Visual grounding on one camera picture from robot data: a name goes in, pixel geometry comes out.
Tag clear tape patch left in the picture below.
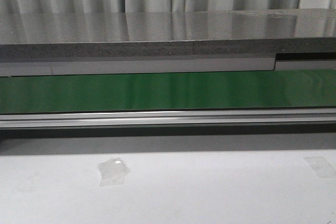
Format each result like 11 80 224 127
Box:
97 157 131 186

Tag clear tape patch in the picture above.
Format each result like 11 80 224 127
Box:
97 157 131 186
303 156 335 179

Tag grey cabinet front panels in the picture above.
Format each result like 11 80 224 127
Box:
1 52 335 77

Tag green conveyor belt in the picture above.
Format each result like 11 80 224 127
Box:
1 70 335 114

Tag grey speckled stone countertop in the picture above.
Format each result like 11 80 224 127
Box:
1 9 335 61

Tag clear tape patch right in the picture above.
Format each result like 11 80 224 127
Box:
303 156 335 179

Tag aluminium conveyor frame rail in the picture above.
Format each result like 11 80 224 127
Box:
1 108 335 129

